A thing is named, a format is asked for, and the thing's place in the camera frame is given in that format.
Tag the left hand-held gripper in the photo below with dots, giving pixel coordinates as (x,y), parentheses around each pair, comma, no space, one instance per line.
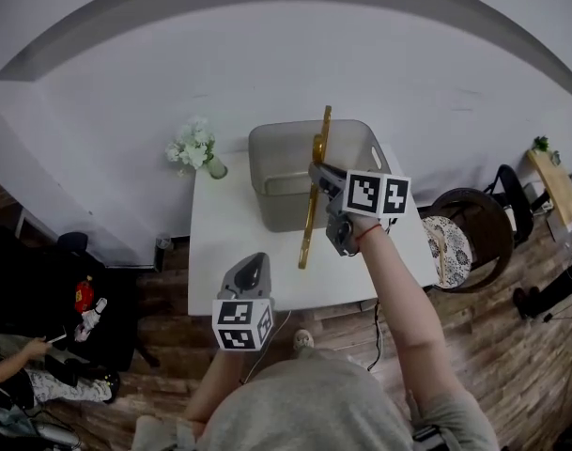
(241,324)

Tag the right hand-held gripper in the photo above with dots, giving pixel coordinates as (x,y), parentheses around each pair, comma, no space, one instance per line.
(363,193)

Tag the grey plastic bin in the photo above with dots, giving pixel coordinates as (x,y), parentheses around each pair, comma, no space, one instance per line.
(285,205)

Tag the long golden stick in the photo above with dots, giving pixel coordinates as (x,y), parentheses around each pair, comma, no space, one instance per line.
(309,233)

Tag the person's right forearm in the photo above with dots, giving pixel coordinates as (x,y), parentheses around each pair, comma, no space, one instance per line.
(407,308)

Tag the person's left forearm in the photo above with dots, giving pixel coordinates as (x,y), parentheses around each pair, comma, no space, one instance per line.
(215,383)

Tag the white table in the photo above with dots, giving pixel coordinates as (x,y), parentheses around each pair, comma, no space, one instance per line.
(248,261)

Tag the person's beige shoe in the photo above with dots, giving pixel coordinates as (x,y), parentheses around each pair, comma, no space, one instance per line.
(303,339)

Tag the small metal can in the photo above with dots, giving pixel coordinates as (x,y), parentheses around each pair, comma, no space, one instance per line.
(163,243)

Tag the white flowers in glass vase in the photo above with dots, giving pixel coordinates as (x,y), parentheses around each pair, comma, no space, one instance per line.
(194,146)

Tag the person's grey shirt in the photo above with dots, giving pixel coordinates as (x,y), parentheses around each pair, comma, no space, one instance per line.
(304,407)

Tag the black office chair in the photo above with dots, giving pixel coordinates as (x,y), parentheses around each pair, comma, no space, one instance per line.
(121,308)

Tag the patterned round seat cushion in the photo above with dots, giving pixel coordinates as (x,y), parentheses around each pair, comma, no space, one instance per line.
(457,247)

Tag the red toy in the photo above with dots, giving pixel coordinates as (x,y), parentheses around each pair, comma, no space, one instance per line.
(84,294)

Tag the brown wicker chair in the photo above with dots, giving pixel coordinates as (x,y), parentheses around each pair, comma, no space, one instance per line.
(494,233)

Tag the black folding chair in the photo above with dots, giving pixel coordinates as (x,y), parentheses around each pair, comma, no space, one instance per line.
(520,200)

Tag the small green potted plant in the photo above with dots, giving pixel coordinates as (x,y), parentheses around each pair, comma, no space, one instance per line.
(541,144)

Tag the wooden side desk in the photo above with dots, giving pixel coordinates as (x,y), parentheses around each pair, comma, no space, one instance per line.
(558,186)

